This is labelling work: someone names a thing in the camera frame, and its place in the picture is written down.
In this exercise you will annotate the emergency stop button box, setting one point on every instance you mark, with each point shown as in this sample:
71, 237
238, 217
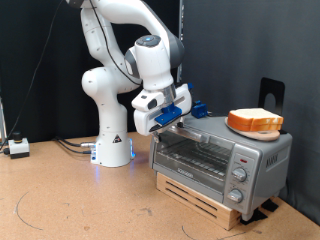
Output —
18, 148

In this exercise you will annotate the black tape patch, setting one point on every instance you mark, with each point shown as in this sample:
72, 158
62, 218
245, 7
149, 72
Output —
270, 205

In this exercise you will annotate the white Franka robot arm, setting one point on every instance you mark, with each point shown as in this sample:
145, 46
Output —
110, 110

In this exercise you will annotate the silver oven temperature knob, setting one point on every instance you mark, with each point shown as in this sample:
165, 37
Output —
239, 174

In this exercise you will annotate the black spatula with blue block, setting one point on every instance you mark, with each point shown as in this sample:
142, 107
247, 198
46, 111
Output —
199, 110

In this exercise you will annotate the vertical metal pole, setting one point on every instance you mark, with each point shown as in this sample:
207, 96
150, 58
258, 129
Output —
181, 16

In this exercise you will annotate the round pinkish wooden plate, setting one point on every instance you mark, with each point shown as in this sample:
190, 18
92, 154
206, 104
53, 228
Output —
263, 135

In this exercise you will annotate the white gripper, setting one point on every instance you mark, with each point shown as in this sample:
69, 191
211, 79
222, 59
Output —
146, 120

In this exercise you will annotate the silver oven timer knob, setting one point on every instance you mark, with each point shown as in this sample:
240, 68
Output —
235, 196

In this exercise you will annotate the wooden pallet base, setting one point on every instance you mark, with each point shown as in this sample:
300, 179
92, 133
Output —
200, 206

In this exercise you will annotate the metal frame leg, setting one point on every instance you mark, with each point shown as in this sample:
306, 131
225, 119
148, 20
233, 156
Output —
2, 123

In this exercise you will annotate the silver toaster oven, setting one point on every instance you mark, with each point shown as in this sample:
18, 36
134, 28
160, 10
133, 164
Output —
266, 156

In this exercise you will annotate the black metal bookend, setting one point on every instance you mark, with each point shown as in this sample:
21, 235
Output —
263, 86

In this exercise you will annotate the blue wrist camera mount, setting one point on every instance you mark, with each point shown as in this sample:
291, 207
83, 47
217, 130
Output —
168, 115

